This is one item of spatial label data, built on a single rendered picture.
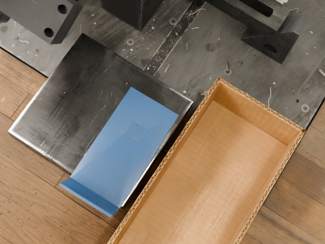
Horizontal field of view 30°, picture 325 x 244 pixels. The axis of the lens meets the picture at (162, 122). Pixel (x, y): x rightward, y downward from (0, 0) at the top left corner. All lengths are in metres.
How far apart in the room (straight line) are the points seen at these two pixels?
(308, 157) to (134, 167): 0.22
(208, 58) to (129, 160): 0.18
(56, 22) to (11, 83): 0.25
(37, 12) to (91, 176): 0.24
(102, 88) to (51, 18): 0.21
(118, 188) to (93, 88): 0.13
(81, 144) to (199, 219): 0.17
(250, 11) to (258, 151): 0.17
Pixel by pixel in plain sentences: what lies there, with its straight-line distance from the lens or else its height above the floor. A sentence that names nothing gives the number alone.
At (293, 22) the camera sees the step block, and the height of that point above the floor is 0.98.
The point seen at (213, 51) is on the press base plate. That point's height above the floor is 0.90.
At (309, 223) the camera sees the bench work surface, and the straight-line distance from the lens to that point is 0.77.
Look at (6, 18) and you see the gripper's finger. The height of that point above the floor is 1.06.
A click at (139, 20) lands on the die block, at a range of 0.79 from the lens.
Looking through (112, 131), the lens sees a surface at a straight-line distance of 0.74.
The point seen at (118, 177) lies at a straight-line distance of 0.73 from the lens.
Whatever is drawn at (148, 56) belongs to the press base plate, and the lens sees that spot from 0.80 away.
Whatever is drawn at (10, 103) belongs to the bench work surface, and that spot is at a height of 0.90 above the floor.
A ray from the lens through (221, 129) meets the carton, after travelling 0.77.
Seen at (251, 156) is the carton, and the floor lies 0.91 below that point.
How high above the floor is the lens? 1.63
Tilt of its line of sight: 72 degrees down
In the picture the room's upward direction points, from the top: 9 degrees clockwise
